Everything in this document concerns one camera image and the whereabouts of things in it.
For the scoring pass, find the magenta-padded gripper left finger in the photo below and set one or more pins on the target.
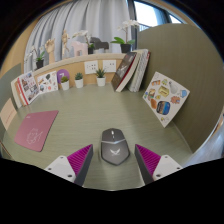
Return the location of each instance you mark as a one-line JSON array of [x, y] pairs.
[[63, 166]]

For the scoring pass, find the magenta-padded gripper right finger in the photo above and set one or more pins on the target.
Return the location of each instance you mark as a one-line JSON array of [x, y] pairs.
[[165, 165]]

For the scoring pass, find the dark grey computer mouse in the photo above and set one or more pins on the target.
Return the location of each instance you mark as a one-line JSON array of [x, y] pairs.
[[115, 146]]

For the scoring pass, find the dark pink mouse pad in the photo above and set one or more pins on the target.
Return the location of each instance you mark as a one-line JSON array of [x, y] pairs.
[[35, 131]]

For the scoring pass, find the colourful sticker card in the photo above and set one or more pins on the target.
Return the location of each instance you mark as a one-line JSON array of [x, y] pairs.
[[165, 98]]

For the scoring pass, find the beige booklet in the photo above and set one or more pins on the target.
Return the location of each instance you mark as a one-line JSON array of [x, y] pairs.
[[7, 114]]

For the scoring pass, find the small plant in white pot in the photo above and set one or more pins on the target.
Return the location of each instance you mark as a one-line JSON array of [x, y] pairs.
[[65, 85], [79, 83], [101, 81]]

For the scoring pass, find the orange book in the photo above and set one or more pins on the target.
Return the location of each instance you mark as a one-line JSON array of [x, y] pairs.
[[20, 93]]

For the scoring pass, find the white sheet with pictures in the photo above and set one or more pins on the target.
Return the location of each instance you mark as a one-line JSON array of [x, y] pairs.
[[47, 82]]

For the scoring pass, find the red and white picture book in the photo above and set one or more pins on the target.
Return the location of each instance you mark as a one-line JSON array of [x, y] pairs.
[[29, 86]]

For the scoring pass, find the white thick book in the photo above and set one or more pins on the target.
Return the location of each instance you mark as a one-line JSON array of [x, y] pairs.
[[14, 91]]

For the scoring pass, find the purple round sign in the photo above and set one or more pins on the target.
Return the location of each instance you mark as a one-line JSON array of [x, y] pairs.
[[62, 73]]

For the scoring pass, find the light wood back shelf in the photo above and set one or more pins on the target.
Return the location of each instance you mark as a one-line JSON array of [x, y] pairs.
[[75, 66]]

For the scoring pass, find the green desk divider panel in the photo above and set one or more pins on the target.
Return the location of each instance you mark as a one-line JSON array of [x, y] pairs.
[[186, 63], [8, 80]]

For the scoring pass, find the dark brown book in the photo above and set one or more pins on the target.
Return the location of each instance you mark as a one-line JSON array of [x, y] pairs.
[[122, 70]]

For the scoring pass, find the pink horse figurine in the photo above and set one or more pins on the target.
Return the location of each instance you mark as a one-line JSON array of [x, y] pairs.
[[79, 49]]

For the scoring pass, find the wooden artist mannequin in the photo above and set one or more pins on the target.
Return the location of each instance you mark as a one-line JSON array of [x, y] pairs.
[[65, 41]]

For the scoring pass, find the black horse figurine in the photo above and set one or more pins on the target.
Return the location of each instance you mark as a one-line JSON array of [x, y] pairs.
[[100, 44]]

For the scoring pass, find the light grey curtain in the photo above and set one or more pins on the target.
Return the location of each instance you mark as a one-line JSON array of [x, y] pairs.
[[93, 16]]

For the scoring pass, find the white wall socket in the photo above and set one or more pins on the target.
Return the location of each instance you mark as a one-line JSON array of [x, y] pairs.
[[91, 67], [109, 65]]

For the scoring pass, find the window with dark frame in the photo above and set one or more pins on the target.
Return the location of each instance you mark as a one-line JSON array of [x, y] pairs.
[[150, 13]]

